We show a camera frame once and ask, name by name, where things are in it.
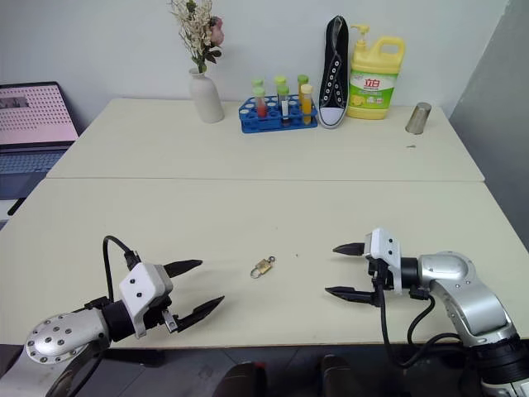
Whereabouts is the green-capped clear tube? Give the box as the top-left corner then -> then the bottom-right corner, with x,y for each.
277,84 -> 291,124

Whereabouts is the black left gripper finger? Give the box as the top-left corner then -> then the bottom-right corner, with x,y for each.
176,294 -> 226,333
163,259 -> 204,280

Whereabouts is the black canvas sneaker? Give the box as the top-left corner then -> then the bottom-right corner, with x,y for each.
317,15 -> 352,129

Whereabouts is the steel metal cup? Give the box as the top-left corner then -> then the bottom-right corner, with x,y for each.
404,102 -> 432,136

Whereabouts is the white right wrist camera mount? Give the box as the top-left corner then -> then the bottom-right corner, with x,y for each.
364,227 -> 403,295

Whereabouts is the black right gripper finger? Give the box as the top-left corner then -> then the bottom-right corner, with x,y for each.
324,285 -> 380,308
331,242 -> 367,258

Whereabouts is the yellow detergent pump bottle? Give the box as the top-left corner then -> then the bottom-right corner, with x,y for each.
346,23 -> 407,122

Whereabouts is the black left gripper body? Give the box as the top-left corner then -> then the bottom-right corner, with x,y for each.
144,293 -> 183,334

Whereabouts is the dried flower bouquet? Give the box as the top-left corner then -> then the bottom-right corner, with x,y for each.
168,0 -> 226,76

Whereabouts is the white ceramic vase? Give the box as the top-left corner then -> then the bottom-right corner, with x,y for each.
188,67 -> 226,125

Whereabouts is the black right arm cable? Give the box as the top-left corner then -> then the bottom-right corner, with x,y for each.
373,284 -> 470,368

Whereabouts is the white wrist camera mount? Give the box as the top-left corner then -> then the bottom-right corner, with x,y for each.
364,227 -> 403,295
118,261 -> 174,340

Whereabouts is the small brass padlock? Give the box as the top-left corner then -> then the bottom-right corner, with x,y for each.
249,261 -> 273,280

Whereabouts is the blue test tube rack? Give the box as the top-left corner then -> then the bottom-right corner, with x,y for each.
237,95 -> 320,135

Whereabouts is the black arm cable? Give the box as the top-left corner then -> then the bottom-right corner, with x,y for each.
373,284 -> 470,368
102,235 -> 140,304

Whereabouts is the dark rounded shape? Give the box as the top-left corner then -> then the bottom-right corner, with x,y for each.
224,361 -> 268,397
319,354 -> 353,397

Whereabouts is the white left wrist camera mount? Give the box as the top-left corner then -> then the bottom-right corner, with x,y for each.
118,261 -> 174,340

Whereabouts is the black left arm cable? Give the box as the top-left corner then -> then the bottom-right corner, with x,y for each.
102,235 -> 140,304

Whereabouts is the yellow-capped tube orange liquid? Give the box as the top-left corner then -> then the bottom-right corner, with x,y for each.
299,84 -> 314,126

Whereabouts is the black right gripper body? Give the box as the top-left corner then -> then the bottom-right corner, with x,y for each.
365,256 -> 394,293

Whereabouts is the green-capped tube red liquid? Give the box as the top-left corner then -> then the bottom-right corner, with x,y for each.
252,87 -> 267,120

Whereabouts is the open laptop computer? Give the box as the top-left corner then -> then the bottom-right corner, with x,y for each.
0,80 -> 81,200

